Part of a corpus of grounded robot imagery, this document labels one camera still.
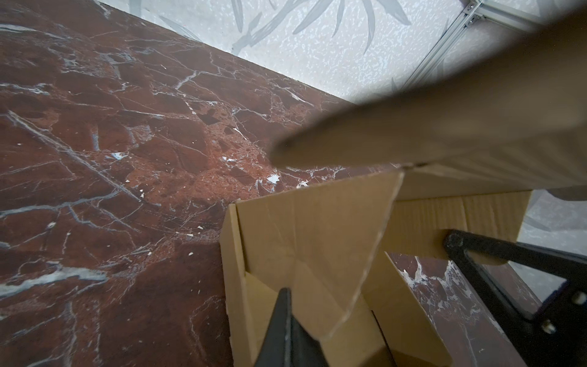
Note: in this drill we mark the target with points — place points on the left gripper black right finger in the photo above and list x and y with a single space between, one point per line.
304 350

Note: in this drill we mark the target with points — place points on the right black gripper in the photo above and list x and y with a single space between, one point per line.
553 327

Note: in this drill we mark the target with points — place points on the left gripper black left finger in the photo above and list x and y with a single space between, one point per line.
276 349

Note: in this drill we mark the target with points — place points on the brown cardboard box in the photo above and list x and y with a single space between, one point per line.
469 152

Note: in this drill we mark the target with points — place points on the aluminium cage frame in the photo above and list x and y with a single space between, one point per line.
474 12

